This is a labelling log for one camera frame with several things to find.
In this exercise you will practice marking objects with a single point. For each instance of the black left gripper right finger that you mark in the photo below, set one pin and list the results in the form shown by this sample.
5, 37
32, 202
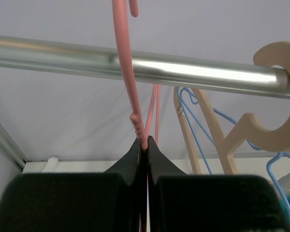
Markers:
179, 202

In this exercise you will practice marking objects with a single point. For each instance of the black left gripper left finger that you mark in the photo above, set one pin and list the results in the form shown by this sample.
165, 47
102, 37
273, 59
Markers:
76, 202

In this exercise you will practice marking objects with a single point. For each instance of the beige wooden hanger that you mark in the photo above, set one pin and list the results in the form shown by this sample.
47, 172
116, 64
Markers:
271, 133

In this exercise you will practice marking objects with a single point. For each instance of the pink wire hanger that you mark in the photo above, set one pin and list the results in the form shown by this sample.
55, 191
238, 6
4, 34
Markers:
122, 36

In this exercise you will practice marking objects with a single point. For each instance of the metal clothes rack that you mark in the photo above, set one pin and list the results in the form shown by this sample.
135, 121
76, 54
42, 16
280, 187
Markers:
69, 102

